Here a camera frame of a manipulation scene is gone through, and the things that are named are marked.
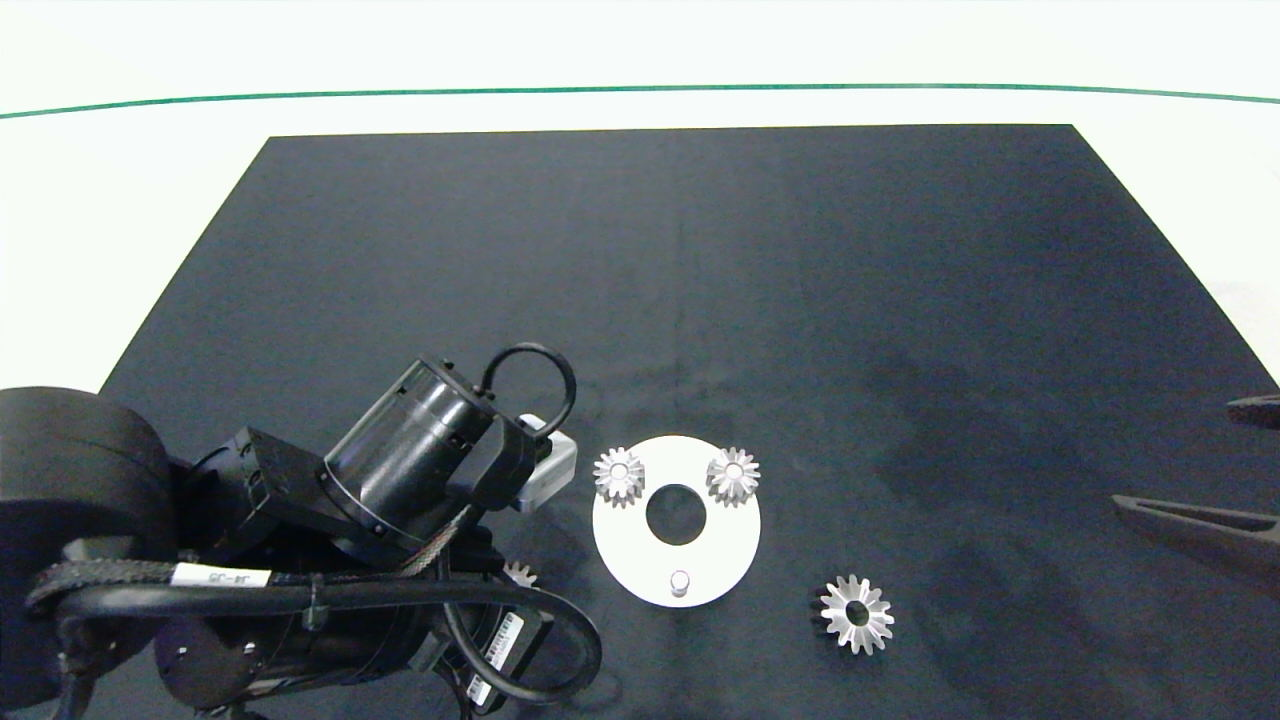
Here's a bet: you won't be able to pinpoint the large steel gear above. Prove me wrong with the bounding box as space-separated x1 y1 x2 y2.
819 574 896 656

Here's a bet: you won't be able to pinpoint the round white plate with pins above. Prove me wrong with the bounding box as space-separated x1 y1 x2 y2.
592 435 762 608

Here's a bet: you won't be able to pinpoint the dark mat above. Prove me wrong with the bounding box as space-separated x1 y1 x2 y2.
0 123 1280 720

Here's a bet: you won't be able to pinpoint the silver boxy wrist camera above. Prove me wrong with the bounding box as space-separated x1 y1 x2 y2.
510 413 579 514

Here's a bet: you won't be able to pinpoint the black cable loop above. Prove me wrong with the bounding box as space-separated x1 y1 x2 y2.
480 343 578 441

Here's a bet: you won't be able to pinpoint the short black cable barcode tags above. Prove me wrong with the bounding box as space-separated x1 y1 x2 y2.
455 610 528 713

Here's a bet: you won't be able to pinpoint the thick smooth black cable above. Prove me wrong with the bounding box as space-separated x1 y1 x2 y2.
55 575 604 706

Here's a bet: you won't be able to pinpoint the braided black cable white tag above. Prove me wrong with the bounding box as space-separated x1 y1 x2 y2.
25 505 486 611

